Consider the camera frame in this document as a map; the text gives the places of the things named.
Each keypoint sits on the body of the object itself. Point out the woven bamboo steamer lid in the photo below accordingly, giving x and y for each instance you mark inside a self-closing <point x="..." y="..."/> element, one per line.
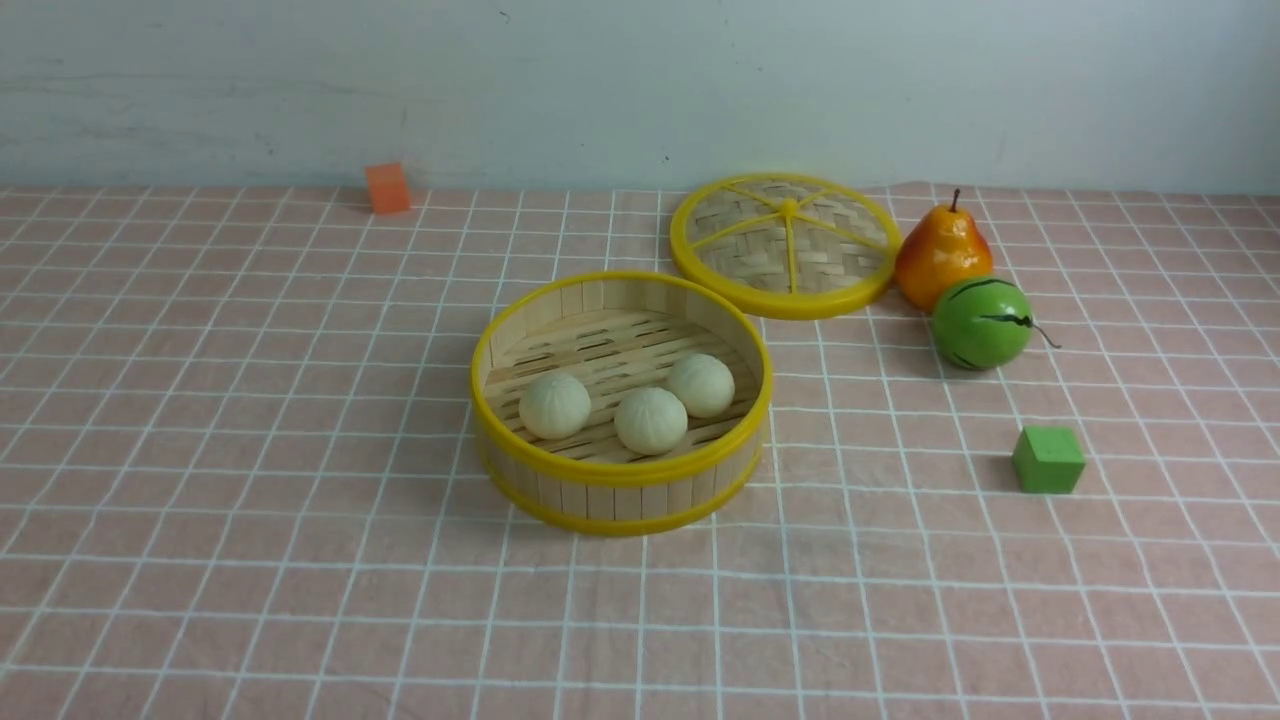
<point x="785" y="246"/>

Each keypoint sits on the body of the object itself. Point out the pink checkered tablecloth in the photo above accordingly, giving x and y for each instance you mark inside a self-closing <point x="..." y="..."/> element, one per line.
<point x="239" y="480"/>

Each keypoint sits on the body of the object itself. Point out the bamboo steamer tray yellow rim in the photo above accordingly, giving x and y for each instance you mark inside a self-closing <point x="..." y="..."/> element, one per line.
<point x="617" y="332"/>

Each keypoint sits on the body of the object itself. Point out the green toy watermelon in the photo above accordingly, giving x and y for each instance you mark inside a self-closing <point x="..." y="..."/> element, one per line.
<point x="983" y="323"/>

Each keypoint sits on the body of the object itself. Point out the white bun front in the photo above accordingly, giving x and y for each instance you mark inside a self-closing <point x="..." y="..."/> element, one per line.
<point x="650" y="421"/>

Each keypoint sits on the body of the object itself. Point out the orange cube block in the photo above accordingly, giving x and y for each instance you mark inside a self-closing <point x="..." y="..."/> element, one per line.
<point x="388" y="188"/>

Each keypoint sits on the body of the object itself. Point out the orange yellow toy pear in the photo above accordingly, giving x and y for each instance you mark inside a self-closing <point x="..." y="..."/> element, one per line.
<point x="945" y="248"/>

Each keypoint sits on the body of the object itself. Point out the white bun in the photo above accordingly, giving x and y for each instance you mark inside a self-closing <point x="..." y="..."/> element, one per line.
<point x="650" y="421"/>
<point x="703" y="384"/>
<point x="555" y="406"/>

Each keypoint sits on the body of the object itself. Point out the green cube block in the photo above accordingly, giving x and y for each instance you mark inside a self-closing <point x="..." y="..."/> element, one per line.
<point x="1048" y="460"/>

